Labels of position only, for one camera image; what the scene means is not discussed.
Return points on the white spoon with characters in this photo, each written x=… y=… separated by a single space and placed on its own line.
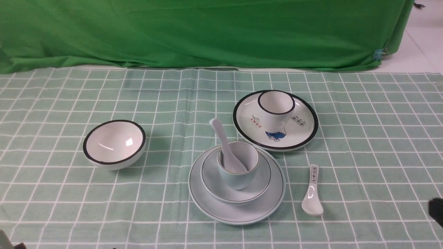
x=311 y=203

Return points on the pale blue shallow bowl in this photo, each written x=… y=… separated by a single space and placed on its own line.
x=218 y=189

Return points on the pale blue large plate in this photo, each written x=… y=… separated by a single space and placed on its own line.
x=237 y=214

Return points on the black-rimmed white bowl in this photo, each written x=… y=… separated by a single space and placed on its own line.
x=115 y=144

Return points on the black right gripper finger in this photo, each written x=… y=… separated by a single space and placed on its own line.
x=435 y=210

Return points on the green checkered tablecloth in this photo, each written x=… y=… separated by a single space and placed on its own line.
x=378 y=149

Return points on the pale blue ceramic spoon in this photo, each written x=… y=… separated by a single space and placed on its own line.
x=231 y=163

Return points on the black-rimmed white cup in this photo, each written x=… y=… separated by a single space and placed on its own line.
x=275 y=109

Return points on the blue binder clip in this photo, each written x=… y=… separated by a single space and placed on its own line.
x=378 y=55

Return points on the pale blue cup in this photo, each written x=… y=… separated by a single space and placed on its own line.
x=250 y=158

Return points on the green backdrop cloth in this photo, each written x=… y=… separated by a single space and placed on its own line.
x=319 y=35

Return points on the black-rimmed cartoon plate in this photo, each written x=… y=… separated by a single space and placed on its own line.
x=297 y=132

